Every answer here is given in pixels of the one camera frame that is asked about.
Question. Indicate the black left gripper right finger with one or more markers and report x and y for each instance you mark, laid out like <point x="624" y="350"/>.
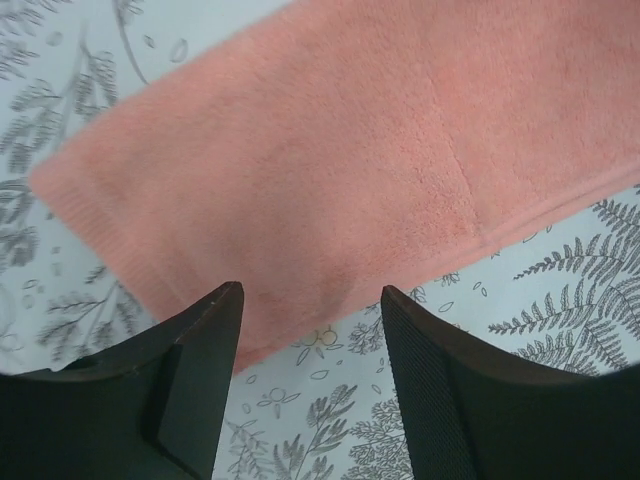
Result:
<point x="473" y="411"/>

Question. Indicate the pink panda towel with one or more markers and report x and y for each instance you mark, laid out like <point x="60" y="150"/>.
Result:
<point x="340" y="146"/>

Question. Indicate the floral patterned table mat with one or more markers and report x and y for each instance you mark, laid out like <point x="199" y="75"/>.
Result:
<point x="324" y="408"/>

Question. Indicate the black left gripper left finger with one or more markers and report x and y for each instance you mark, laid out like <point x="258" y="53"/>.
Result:
<point x="150" y="407"/>

